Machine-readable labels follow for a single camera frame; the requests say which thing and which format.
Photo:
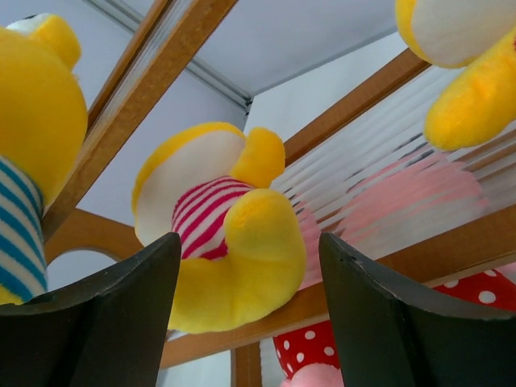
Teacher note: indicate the wooden toy shelf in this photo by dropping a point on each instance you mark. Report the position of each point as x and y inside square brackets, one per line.
[378, 123]

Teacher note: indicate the yellow plush blue stripes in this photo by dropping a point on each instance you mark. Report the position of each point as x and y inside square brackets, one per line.
[44, 119]

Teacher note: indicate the yellow plush pink stripes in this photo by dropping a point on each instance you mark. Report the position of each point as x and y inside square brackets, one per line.
[242, 251]
[477, 37]

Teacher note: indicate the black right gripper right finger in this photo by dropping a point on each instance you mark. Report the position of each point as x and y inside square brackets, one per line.
[392, 331]

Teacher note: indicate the pink plush polka dots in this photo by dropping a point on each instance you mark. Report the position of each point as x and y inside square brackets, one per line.
[408, 201]

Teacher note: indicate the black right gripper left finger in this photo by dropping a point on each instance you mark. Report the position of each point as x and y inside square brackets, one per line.
[107, 329]

